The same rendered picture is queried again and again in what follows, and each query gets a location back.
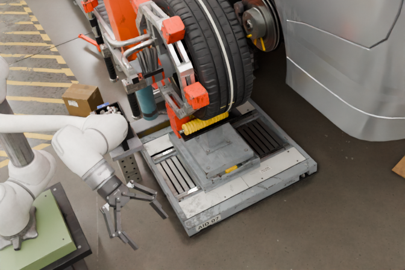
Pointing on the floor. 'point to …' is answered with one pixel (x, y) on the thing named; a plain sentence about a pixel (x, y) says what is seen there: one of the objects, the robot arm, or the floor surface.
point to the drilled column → (129, 169)
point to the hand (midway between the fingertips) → (149, 230)
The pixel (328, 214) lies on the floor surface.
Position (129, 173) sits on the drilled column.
